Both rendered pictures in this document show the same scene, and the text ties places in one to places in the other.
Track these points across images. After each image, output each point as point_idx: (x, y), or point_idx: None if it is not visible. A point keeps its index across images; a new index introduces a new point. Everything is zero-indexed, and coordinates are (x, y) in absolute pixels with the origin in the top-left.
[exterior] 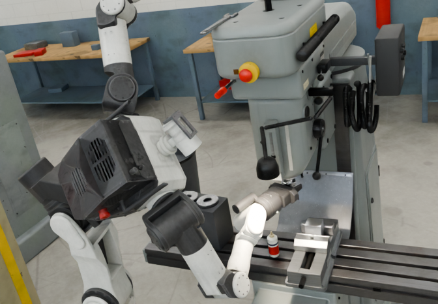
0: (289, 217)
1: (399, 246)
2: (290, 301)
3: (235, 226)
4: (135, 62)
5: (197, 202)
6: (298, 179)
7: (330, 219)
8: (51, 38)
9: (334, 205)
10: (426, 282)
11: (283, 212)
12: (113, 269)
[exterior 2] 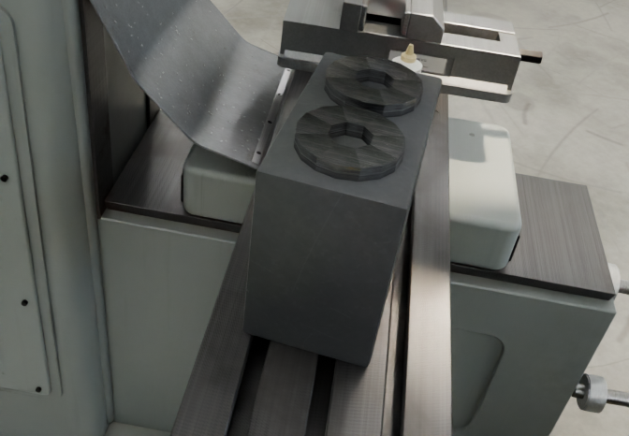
0: (184, 102)
1: None
2: (463, 161)
3: None
4: None
5: (399, 101)
6: None
7: None
8: None
9: (188, 7)
10: None
11: (168, 104)
12: None
